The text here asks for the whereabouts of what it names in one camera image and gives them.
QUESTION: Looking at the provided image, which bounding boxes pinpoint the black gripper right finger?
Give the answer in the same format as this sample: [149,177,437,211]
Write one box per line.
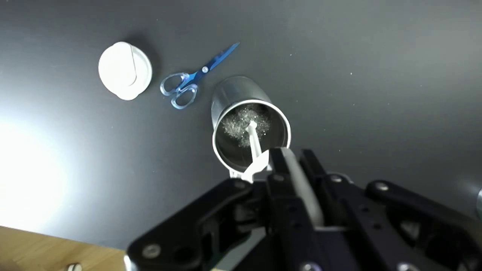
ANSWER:
[300,150,482,271]

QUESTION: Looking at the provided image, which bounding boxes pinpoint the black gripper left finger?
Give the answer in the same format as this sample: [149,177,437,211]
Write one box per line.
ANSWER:
[126,180,267,271]

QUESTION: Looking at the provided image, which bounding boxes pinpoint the silver metal flask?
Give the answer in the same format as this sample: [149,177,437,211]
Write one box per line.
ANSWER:
[211,76,292,175]

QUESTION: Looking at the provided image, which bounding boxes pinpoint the white round flask lid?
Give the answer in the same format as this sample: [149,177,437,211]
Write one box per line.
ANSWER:
[98,41,154,102]

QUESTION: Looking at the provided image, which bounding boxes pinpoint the blue handled scissors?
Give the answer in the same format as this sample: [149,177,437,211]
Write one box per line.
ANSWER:
[160,43,238,111]

